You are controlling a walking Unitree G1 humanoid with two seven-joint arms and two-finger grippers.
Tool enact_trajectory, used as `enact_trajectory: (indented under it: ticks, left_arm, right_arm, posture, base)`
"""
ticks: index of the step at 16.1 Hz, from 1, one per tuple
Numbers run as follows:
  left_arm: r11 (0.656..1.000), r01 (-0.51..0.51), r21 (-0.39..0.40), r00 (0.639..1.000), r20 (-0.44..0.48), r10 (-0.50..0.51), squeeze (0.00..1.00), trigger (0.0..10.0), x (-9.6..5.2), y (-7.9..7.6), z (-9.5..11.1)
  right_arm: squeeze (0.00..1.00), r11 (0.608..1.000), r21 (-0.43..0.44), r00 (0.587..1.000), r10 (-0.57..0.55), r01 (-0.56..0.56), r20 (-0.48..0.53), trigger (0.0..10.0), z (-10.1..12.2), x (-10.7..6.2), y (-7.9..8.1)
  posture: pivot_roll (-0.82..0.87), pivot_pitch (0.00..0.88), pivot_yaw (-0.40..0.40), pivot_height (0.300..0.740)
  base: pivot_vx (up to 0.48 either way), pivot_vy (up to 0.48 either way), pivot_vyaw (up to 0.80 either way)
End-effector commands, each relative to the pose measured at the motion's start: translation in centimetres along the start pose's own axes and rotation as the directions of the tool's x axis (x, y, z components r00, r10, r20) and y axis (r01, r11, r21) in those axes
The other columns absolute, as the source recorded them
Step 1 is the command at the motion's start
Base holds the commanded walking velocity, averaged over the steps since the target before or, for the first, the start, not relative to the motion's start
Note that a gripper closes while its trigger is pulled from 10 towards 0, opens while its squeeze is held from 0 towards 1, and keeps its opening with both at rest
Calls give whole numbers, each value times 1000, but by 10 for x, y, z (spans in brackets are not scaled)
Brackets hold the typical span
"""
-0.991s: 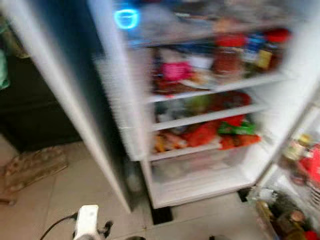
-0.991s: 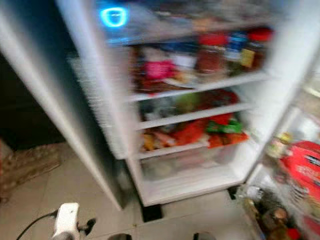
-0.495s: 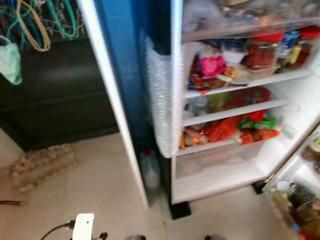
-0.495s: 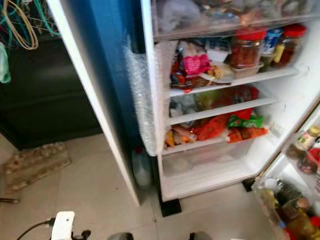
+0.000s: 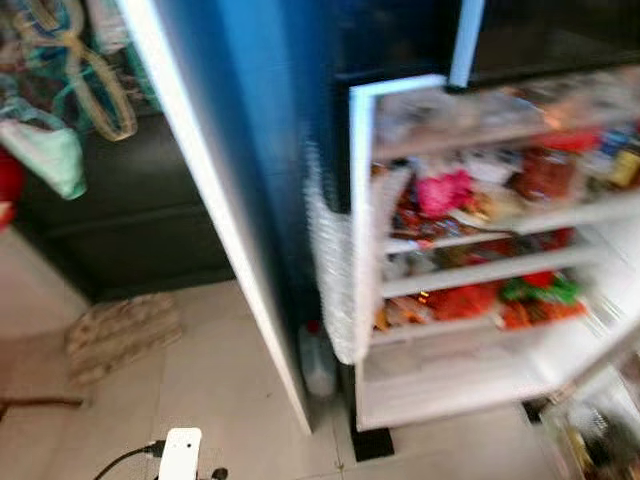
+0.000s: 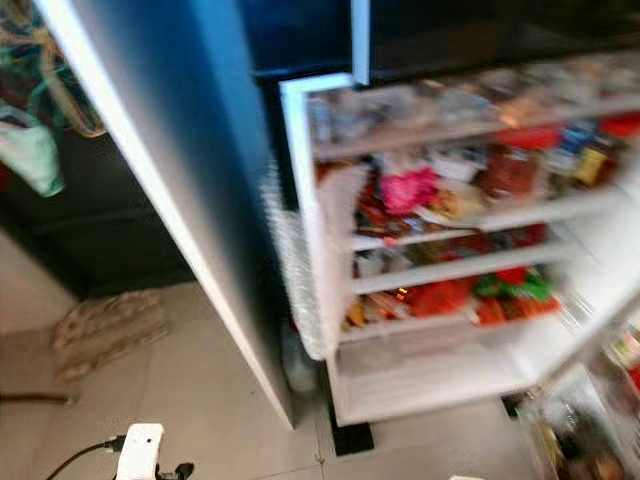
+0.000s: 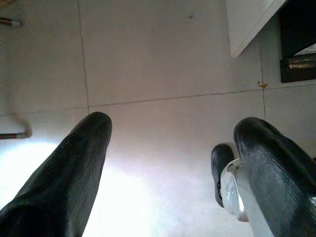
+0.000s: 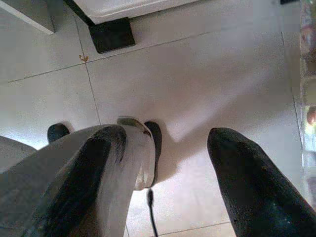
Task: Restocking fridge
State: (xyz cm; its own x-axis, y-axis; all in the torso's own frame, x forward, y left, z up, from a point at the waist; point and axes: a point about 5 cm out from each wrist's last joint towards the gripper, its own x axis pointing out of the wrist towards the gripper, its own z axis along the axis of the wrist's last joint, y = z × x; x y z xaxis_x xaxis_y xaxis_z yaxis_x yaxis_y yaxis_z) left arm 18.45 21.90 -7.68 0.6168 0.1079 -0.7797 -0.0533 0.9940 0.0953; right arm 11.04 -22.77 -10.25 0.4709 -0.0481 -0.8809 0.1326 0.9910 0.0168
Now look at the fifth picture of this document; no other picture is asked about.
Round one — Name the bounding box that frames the black fridge body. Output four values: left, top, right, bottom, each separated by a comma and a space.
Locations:
330, 0, 640, 93

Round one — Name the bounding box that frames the black low cabinet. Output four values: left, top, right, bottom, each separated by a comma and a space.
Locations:
0, 108, 239, 303

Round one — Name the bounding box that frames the clear plastic bottle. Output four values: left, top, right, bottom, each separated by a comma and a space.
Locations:
299, 320, 338, 401

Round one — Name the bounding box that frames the yellow label bottle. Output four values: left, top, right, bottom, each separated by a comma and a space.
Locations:
607, 148, 640, 189

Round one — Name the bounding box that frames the dark red jar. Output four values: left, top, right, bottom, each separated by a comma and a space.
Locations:
514, 149, 578, 202

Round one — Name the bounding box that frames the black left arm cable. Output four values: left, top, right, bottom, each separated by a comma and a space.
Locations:
94, 441, 164, 480

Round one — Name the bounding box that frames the clear bubble wrap sheet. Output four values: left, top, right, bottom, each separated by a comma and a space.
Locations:
304, 140, 359, 367

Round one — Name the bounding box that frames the green food packet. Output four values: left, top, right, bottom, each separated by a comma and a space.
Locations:
499, 274, 582, 307

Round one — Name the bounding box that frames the beige woven doormat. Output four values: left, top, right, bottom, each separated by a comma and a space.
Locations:
64, 292, 187, 388

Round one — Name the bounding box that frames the patterned bag with tan straps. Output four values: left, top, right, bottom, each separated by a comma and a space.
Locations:
0, 0, 143, 143

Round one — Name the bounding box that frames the pink food packet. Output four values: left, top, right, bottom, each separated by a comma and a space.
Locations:
414, 169, 477, 218

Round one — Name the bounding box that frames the black fridge foot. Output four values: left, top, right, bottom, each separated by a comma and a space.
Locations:
349, 424, 397, 462

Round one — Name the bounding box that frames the mint green hanging bag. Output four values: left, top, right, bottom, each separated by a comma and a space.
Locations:
0, 100, 89, 202

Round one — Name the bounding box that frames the red food packet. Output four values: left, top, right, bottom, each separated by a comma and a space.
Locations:
428, 284, 502, 322

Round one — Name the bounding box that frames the blue fridge door white edge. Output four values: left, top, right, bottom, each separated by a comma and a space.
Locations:
115, 0, 349, 436

